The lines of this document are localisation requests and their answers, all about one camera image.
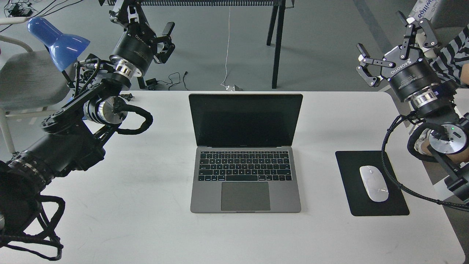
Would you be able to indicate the blue desk lamp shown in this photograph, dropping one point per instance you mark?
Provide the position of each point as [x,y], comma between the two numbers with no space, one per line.
[64,49]

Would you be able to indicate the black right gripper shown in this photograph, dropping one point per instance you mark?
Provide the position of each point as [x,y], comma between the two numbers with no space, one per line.
[412,71]

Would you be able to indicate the white cardboard box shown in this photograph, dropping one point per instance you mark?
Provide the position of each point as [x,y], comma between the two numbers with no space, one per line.
[427,9]

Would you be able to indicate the grey chair left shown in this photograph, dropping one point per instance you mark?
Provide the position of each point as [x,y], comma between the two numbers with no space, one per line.
[30,83]

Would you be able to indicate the grey laptop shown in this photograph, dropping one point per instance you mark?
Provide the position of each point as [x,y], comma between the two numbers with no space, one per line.
[244,159]

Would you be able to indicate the striped cloth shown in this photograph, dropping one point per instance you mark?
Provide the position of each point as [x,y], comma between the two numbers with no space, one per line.
[452,61]

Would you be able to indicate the black mouse pad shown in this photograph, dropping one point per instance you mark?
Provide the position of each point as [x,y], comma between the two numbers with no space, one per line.
[360,204]

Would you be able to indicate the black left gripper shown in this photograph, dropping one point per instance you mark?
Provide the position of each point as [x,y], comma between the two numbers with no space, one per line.
[139,44]

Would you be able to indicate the white computer mouse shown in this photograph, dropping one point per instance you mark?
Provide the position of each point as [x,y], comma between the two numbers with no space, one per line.
[374,183]

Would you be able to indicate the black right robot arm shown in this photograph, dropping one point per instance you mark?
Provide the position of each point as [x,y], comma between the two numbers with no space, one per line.
[440,132]

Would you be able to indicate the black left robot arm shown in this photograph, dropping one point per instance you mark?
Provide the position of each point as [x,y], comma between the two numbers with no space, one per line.
[76,133]

